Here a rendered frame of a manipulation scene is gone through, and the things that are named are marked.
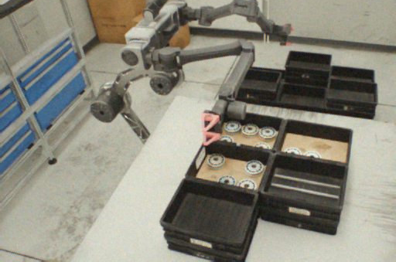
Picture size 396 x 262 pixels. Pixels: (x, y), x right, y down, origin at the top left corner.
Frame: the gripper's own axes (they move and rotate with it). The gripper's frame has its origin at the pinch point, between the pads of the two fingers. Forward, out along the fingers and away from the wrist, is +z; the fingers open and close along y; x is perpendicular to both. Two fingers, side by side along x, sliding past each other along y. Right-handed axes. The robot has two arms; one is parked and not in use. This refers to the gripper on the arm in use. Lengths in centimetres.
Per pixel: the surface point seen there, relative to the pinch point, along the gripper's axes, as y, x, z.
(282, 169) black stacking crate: 62, -21, -51
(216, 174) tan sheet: 62, 13, -39
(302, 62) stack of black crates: 94, -7, -226
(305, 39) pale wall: 135, 6, -357
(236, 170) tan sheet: 62, 3, -44
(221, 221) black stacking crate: 63, 1, -10
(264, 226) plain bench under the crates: 75, -18, -21
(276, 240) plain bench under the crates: 75, -26, -14
